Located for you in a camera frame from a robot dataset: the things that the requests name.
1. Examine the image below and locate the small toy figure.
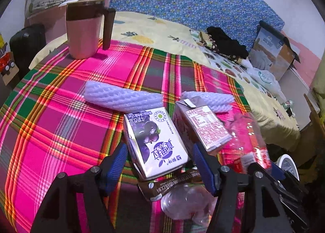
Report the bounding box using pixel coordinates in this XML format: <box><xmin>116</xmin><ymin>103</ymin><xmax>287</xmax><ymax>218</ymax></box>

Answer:
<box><xmin>283</xmin><ymin>100</ymin><xmax>296</xmax><ymax>118</ymax></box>

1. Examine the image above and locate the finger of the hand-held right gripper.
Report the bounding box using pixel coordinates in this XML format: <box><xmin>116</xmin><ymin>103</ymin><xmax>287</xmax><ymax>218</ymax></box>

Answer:
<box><xmin>269</xmin><ymin>161</ymin><xmax>287</xmax><ymax>183</ymax></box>

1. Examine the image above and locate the white plastic basket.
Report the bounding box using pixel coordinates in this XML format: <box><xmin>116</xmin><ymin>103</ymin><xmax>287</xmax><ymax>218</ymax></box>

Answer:
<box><xmin>275</xmin><ymin>154</ymin><xmax>300</xmax><ymax>180</ymax></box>

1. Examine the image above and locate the white fruit print cloth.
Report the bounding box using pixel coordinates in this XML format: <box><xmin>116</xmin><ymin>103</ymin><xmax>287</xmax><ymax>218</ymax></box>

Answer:
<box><xmin>189</xmin><ymin>30</ymin><xmax>257</xmax><ymax>89</ymax></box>

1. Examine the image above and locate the wooden chair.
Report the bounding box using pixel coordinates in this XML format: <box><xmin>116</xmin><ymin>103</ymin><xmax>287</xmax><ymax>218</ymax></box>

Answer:
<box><xmin>303</xmin><ymin>93</ymin><xmax>325</xmax><ymax>167</ymax></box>

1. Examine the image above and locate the yellow pineapple print sheet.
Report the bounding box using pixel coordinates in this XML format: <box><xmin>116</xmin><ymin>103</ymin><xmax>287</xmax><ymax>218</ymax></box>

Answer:
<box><xmin>29</xmin><ymin>11</ymin><xmax>301</xmax><ymax>145</ymax></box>

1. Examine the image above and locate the dark polka dot cloth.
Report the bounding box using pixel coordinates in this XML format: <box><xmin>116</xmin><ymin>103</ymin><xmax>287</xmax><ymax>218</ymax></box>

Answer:
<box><xmin>198</xmin><ymin>31</ymin><xmax>242</xmax><ymax>62</ymax></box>

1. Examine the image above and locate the pink milk carton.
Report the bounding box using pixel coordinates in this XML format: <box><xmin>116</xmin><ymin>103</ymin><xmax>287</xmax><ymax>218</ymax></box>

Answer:
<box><xmin>172</xmin><ymin>97</ymin><xmax>233</xmax><ymax>156</ymax></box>

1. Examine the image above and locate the white foam fruit net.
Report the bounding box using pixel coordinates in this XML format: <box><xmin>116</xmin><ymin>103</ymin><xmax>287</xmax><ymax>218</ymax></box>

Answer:
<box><xmin>84</xmin><ymin>81</ymin><xmax>164</xmax><ymax>115</ymax></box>
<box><xmin>181</xmin><ymin>91</ymin><xmax>235</xmax><ymax>113</ymax></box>

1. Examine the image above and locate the black garment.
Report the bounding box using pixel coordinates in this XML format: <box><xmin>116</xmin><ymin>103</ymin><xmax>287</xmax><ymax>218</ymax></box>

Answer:
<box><xmin>204</xmin><ymin>26</ymin><xmax>249</xmax><ymax>59</ymax></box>

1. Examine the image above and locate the pink mug with brown lid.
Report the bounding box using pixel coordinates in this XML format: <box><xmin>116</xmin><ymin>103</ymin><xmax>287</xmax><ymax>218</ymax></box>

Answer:
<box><xmin>65</xmin><ymin>0</ymin><xmax>116</xmax><ymax>59</ymax></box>

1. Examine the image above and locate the white plastic bag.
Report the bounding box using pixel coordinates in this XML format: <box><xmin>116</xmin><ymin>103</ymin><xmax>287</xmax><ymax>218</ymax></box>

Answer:
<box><xmin>246</xmin><ymin>68</ymin><xmax>282</xmax><ymax>96</ymax></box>

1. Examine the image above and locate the printed cardboard box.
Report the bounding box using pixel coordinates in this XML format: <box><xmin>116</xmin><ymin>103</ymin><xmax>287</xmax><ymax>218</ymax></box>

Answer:
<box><xmin>247</xmin><ymin>20</ymin><xmax>301</xmax><ymax>81</ymax></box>

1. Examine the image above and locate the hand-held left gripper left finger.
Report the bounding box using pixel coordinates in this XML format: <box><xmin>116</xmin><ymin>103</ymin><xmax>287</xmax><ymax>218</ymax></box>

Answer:
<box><xmin>30</xmin><ymin>143</ymin><xmax>129</xmax><ymax>233</ymax></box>

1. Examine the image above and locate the brown coffee sachet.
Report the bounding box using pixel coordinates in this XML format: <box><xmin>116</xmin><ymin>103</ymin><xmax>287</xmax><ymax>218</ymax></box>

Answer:
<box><xmin>137</xmin><ymin>168</ymin><xmax>206</xmax><ymax>202</ymax></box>

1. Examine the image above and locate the clear plastic cup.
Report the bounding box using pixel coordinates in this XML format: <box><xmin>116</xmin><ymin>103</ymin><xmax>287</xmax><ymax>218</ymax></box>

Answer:
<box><xmin>160</xmin><ymin>182</ymin><xmax>216</xmax><ymax>226</ymax></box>

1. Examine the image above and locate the clear red label plastic bottle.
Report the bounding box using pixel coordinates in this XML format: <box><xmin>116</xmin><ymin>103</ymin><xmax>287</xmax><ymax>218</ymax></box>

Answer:
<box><xmin>220</xmin><ymin>112</ymin><xmax>272</xmax><ymax>173</ymax></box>

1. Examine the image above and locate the pink plaid cloth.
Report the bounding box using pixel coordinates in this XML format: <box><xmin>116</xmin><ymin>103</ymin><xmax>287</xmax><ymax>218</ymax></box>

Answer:
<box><xmin>0</xmin><ymin>39</ymin><xmax>252</xmax><ymax>233</ymax></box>

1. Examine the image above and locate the black suitcase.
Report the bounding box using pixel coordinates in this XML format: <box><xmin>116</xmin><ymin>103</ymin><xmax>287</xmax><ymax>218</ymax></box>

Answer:
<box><xmin>9</xmin><ymin>24</ymin><xmax>46</xmax><ymax>81</ymax></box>

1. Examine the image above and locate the colourful toy box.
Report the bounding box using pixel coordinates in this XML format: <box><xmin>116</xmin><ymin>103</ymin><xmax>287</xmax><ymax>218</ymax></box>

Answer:
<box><xmin>0</xmin><ymin>32</ymin><xmax>19</xmax><ymax>84</ymax></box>

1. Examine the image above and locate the purple milk carton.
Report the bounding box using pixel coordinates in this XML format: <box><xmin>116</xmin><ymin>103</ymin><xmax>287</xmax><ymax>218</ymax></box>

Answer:
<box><xmin>123</xmin><ymin>107</ymin><xmax>191</xmax><ymax>181</ymax></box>

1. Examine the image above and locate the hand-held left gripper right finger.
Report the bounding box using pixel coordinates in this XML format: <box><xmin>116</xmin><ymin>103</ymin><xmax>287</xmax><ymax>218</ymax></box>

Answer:
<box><xmin>192</xmin><ymin>143</ymin><xmax>302</xmax><ymax>233</ymax></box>

